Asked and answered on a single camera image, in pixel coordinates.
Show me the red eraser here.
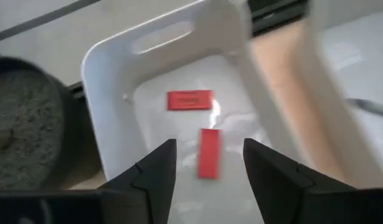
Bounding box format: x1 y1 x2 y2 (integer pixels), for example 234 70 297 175
166 90 214 111
197 128 222 180

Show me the potted green tree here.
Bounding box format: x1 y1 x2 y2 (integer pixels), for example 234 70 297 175
0 55 102 191

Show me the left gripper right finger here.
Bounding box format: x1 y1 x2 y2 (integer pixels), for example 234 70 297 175
242 138 383 224

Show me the grey crayon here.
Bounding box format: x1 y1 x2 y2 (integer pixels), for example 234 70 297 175
346 97 383 119

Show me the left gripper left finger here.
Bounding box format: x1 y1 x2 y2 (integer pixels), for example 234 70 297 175
0 138 177 224

